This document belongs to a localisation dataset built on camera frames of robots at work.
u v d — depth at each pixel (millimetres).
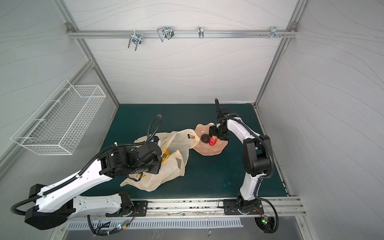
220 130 793
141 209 733
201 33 782
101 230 688
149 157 472
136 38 795
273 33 765
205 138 960
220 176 862
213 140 955
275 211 706
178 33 782
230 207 732
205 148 942
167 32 764
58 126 679
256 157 492
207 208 750
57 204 397
